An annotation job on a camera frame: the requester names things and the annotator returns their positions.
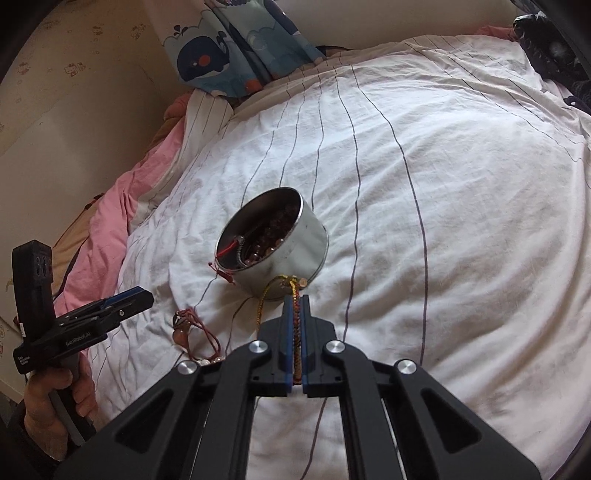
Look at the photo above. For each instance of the white striped duvet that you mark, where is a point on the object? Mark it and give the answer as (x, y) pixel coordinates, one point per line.
(438, 184)

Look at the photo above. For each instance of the tan bed sheet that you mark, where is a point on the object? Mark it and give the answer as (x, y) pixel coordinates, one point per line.
(69, 244)

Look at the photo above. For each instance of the salmon pink cloth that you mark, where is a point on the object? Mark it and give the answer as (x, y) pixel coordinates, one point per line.
(174, 115)

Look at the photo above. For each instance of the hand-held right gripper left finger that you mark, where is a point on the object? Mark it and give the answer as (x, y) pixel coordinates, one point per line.
(289, 332)

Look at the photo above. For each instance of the person's left forearm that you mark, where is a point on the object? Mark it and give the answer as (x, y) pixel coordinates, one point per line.
(32, 454)

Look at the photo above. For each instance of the round metal tin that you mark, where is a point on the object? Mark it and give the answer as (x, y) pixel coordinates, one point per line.
(300, 249)

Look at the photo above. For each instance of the black jacket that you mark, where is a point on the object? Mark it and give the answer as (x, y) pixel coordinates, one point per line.
(554, 50)

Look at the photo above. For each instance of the whale print curtain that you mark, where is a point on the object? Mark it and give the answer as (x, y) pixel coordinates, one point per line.
(231, 46)

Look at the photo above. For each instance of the engraved silver bangle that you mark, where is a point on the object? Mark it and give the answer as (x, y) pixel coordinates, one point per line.
(241, 251)

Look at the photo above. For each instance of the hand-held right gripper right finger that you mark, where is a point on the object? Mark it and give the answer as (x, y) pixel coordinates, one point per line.
(304, 323)

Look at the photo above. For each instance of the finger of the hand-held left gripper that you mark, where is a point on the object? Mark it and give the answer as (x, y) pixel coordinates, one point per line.
(121, 297)
(134, 308)

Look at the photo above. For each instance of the pink blanket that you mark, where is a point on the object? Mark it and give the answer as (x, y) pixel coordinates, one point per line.
(115, 207)

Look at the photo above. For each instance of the person's left hand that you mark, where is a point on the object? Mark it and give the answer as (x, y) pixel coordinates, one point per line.
(46, 410)

